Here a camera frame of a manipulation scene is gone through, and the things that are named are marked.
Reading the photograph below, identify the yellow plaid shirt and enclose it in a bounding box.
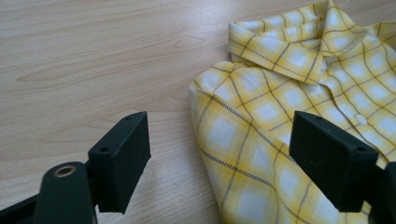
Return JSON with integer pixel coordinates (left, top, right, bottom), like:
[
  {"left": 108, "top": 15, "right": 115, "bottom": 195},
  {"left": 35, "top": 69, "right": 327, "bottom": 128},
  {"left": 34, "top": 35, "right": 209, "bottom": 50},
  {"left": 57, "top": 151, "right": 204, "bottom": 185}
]
[{"left": 188, "top": 0, "right": 396, "bottom": 224}]

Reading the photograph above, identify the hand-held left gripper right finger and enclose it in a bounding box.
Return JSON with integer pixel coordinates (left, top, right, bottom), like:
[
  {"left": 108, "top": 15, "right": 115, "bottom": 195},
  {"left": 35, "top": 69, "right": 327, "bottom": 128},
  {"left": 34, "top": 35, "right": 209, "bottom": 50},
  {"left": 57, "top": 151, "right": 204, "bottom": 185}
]
[{"left": 288, "top": 110, "right": 380, "bottom": 214}]

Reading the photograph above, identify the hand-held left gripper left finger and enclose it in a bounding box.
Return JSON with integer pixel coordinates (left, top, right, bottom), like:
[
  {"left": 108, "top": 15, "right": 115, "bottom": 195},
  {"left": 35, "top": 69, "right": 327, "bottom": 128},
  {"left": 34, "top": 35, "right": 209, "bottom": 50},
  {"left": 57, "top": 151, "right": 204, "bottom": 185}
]
[{"left": 87, "top": 110, "right": 152, "bottom": 216}]

